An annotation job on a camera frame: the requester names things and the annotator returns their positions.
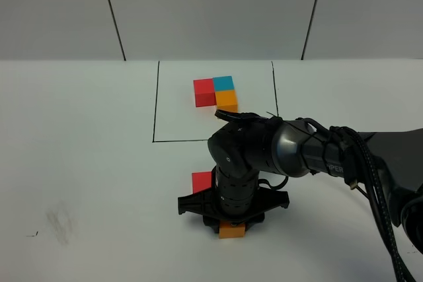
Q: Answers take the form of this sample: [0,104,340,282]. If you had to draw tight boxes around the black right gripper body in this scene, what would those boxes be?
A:
[178,166,289,225]

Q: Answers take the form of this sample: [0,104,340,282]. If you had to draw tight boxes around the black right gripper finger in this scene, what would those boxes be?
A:
[202,216,220,233]
[245,214,264,229]

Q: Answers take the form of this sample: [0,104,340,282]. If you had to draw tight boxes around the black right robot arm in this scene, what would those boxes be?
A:
[178,110,422,249]

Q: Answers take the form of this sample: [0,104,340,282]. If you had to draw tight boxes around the orange template cube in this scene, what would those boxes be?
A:
[215,90,238,112]

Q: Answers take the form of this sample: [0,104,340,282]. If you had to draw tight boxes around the red template cube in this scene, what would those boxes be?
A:
[193,78,216,108]

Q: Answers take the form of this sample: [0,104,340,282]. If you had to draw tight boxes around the blue template cube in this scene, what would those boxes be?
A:
[212,76,235,92]

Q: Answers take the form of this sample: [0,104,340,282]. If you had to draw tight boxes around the black right camera cable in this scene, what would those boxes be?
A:
[257,176,289,191]

